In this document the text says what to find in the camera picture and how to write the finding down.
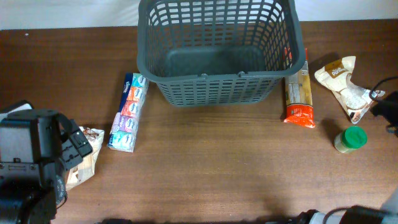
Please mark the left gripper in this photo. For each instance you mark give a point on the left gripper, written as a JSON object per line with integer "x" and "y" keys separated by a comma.
{"x": 78, "y": 146}

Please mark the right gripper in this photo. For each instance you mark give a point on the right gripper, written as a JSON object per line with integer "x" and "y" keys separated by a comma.
{"x": 388, "y": 107}

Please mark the brown white snack bag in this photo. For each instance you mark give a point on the brown white snack bag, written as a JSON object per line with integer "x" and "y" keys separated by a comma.
{"x": 85, "y": 170}

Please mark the white brown panko bag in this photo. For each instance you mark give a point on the white brown panko bag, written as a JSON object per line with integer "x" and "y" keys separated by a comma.
{"x": 355, "y": 100}

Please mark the green lidded glass jar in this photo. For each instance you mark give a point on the green lidded glass jar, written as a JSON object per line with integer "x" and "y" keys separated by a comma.
{"x": 350, "y": 139}

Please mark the orange pasta package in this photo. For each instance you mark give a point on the orange pasta package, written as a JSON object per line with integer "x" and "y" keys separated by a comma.
{"x": 298, "y": 97}

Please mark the grey plastic shopping basket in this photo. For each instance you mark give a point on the grey plastic shopping basket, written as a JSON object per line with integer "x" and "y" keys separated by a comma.
{"x": 218, "y": 52}

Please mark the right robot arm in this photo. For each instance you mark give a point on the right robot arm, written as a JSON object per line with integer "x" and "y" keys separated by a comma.
{"x": 359, "y": 214}

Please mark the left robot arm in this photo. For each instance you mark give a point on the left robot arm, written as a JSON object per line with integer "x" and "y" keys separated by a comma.
{"x": 38, "y": 147}

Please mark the Kleenex tissue multipack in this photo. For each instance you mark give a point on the Kleenex tissue multipack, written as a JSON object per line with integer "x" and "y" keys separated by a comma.
{"x": 125, "y": 125}

